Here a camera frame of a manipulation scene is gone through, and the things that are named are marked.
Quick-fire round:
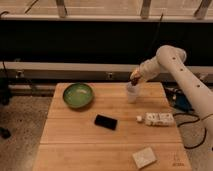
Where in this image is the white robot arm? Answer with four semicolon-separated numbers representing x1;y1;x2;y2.
130;45;213;150

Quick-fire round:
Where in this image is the black cable on floor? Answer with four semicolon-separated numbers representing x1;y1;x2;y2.
173;111;209;151

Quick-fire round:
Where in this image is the red pepper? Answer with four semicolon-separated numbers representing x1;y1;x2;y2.
131;77;139;86

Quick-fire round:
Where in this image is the green bowl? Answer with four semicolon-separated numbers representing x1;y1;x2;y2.
63;83;94;109

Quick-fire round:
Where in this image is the black smartphone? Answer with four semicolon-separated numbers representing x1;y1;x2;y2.
94;115;117;130

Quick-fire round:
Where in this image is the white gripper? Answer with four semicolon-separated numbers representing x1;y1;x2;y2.
130;61;157;83

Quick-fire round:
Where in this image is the white plastic bottle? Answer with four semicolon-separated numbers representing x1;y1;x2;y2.
136;113;174;126

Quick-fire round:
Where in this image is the grey metal rail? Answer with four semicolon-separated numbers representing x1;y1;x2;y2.
0;61;213;83

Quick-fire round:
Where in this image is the black object on floor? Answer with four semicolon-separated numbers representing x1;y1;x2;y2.
0;127;11;139

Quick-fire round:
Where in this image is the white ceramic cup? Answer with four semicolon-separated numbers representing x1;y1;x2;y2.
126;82;139;103

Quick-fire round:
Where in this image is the beige sponge block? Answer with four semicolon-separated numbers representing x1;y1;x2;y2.
132;147;157;169

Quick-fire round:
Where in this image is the blue object on floor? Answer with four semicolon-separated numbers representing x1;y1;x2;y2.
172;89;193;111

